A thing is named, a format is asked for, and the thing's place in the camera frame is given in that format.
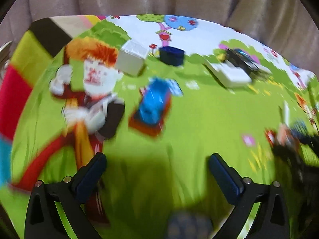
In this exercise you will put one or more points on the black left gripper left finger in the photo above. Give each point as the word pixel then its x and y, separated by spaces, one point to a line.
pixel 42 218

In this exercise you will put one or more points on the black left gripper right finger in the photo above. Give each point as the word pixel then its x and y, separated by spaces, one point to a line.
pixel 271 220

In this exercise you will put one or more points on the toy basketball hoop backboard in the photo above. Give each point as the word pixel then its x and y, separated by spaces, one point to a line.
pixel 286 142

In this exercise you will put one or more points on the blue and red toy car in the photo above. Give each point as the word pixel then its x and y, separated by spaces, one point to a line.
pixel 155 104

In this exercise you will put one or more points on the small white box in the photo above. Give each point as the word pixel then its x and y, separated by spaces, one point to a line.
pixel 131 58

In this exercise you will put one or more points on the black printed box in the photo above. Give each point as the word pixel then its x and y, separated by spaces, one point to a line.
pixel 238 58

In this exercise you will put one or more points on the colourful cartoon bed sheet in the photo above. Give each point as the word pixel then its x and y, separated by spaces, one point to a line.
pixel 148 178

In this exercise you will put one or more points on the flat white box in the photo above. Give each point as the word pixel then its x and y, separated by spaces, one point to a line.
pixel 229 76

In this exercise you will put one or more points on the dark blue square holder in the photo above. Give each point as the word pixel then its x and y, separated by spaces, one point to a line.
pixel 171 56

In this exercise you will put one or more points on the beige pink curtain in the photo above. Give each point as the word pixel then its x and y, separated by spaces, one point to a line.
pixel 283 25

